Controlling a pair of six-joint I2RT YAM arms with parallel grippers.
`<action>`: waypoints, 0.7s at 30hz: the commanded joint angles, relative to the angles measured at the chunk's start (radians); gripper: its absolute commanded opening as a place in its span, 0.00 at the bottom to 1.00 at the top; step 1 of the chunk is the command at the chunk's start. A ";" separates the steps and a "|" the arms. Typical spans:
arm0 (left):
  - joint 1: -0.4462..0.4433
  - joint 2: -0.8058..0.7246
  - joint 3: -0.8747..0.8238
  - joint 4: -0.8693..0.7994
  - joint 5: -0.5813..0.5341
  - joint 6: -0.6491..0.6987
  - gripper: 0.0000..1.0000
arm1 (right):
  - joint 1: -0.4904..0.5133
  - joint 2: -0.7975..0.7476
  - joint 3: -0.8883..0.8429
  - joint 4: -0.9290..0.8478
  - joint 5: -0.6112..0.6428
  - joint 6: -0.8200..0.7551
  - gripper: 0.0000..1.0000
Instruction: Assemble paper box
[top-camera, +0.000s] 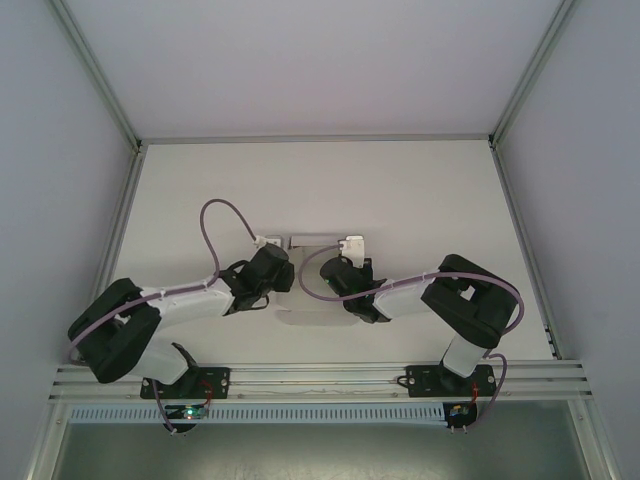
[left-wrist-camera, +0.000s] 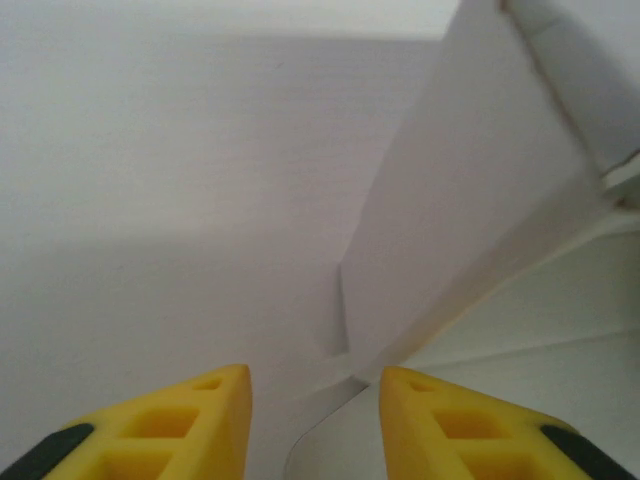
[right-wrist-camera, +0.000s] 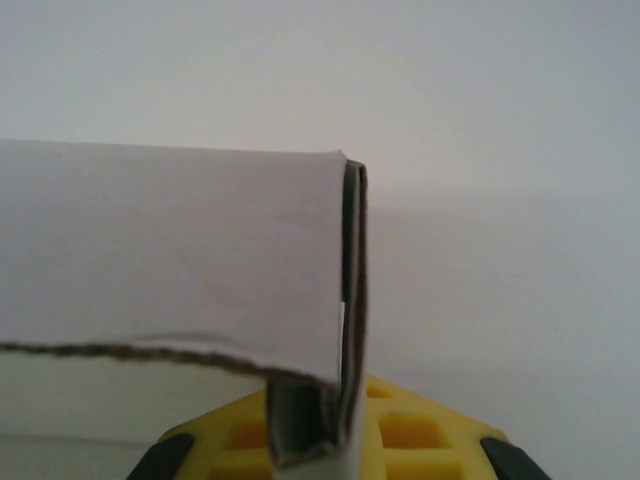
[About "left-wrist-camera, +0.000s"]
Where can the white paper box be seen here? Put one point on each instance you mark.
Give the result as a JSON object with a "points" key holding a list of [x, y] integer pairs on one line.
{"points": [[450, 200]]}

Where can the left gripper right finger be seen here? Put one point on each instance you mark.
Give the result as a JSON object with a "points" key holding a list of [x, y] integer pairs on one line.
{"points": [[415, 430]]}

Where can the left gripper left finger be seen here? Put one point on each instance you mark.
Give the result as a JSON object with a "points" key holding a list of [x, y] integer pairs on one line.
{"points": [[210, 435]]}

